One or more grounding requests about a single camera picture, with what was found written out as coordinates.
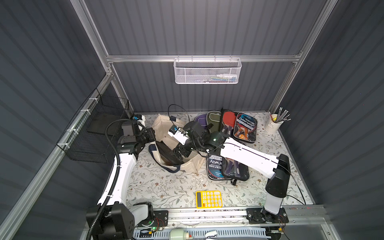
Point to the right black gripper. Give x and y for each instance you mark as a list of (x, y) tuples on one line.
[(182, 150)]

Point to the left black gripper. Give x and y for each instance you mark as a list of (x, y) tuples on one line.
[(150, 134)]

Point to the floral canvas tote bag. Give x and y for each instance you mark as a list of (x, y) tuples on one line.
[(165, 143)]

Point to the black zippered paddle case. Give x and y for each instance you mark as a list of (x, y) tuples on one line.
[(173, 156)]

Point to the blue Deerway paddle set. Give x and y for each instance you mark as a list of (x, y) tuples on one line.
[(214, 169), (245, 129)]

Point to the olive green paddle cover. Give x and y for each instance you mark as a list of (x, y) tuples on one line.
[(213, 119)]

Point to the red ping pong paddle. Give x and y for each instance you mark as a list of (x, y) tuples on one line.
[(228, 119)]

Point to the purple round case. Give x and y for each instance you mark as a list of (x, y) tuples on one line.
[(202, 120)]

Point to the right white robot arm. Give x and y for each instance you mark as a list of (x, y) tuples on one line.
[(277, 169)]

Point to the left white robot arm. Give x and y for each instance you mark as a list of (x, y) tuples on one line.
[(112, 219)]

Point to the yellow calculator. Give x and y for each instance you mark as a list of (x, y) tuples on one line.
[(209, 199)]

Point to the white pen cup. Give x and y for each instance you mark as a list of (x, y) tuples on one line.
[(272, 126)]

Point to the black wire side basket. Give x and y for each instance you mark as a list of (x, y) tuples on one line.
[(87, 141)]

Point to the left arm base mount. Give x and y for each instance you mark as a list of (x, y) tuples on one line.
[(160, 219)]

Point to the white wire wall basket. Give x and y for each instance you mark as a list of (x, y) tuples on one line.
[(211, 71)]

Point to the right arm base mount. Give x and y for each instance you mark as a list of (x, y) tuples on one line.
[(261, 216)]

